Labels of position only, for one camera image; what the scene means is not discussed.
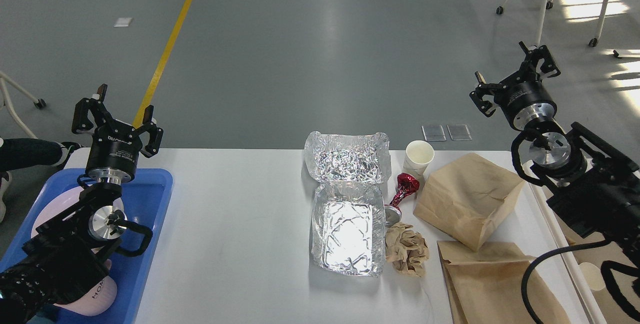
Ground crumpled brown paper ball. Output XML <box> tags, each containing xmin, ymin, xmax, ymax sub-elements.
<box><xmin>384</xmin><ymin>222</ymin><xmax>430</xmax><ymax>278</ymax></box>

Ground white paper cup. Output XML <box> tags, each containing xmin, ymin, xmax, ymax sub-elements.
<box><xmin>402</xmin><ymin>141</ymin><xmax>435</xmax><ymax>176</ymax></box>

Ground teal mug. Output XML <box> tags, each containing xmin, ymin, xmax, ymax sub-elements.
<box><xmin>27</xmin><ymin>314</ymin><xmax>57</xmax><ymax>324</ymax></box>

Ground white plastic bin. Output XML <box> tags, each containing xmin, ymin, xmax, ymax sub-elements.
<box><xmin>518</xmin><ymin>183</ymin><xmax>635</xmax><ymax>323</ymax></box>

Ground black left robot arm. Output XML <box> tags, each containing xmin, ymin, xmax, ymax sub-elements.
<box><xmin>1</xmin><ymin>84</ymin><xmax>163</xmax><ymax>323</ymax></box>

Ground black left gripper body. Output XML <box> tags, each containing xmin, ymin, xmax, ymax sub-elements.
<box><xmin>85</xmin><ymin>126</ymin><xmax>142</xmax><ymax>184</ymax></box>

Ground red foil wrapper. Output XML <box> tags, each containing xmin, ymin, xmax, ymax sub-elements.
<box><xmin>389</xmin><ymin>173</ymin><xmax>420</xmax><ymax>208</ymax></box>

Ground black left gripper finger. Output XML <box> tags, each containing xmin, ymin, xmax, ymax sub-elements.
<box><xmin>71</xmin><ymin>84</ymin><xmax>117</xmax><ymax>137</ymax></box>
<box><xmin>132</xmin><ymin>105</ymin><xmax>163</xmax><ymax>158</ymax></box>

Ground small grey metal plate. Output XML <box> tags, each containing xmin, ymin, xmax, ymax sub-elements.
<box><xmin>422</xmin><ymin>125</ymin><xmax>447</xmax><ymax>142</ymax></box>

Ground aluminium foil container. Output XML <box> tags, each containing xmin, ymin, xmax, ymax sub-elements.
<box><xmin>304</xmin><ymin>131</ymin><xmax>392</xmax><ymax>277</ymax></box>

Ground person leg with shoe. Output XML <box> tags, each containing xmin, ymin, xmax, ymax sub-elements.
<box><xmin>0</xmin><ymin>138</ymin><xmax>84</xmax><ymax>221</ymax></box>

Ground blue plastic tray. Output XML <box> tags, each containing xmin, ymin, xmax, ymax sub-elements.
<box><xmin>0</xmin><ymin>168</ymin><xmax>173</xmax><ymax>323</ymax></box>

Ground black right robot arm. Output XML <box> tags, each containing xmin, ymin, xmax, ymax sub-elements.
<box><xmin>470</xmin><ymin>43</ymin><xmax>640</xmax><ymax>323</ymax></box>

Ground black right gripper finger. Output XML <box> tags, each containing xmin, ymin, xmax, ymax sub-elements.
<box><xmin>514</xmin><ymin>41</ymin><xmax>562</xmax><ymax>84</ymax></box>
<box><xmin>469</xmin><ymin>71</ymin><xmax>506</xmax><ymax>117</ymax></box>

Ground flat brown paper bag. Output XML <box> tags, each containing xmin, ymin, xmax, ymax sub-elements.
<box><xmin>437</xmin><ymin>240</ymin><xmax>572</xmax><ymax>324</ymax></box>

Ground pink mug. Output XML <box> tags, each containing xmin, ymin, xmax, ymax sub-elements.
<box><xmin>54</xmin><ymin>276</ymin><xmax>118</xmax><ymax>316</ymax></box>

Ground paper cup inside bin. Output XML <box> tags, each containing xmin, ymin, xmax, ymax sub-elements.
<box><xmin>578</xmin><ymin>262</ymin><xmax>606</xmax><ymax>292</ymax></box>

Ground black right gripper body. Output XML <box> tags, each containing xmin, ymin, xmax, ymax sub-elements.
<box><xmin>494</xmin><ymin>79</ymin><xmax>558</xmax><ymax>132</ymax></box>

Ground white chair leg left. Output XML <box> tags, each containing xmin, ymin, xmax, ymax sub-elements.
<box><xmin>0</xmin><ymin>71</ymin><xmax>47</xmax><ymax>139</ymax></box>

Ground pink plastic plate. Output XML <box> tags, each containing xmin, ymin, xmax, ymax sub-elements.
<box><xmin>30</xmin><ymin>183</ymin><xmax>127</xmax><ymax>250</ymax></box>

